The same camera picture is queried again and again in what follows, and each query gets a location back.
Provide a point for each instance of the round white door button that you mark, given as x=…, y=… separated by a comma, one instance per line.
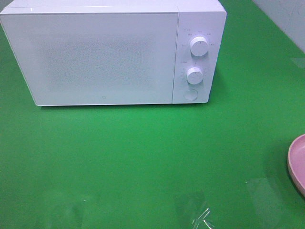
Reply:
x=191, y=95

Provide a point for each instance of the pink round plate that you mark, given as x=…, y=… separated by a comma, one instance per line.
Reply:
x=296, y=163

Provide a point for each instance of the white microwave door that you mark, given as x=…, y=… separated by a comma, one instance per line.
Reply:
x=92, y=59

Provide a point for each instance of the lower white timer knob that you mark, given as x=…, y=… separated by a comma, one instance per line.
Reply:
x=194, y=75

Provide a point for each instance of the upper white power knob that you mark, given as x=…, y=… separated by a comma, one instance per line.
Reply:
x=199, y=46

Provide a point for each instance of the white microwave oven body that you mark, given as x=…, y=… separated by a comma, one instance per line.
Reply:
x=195, y=18

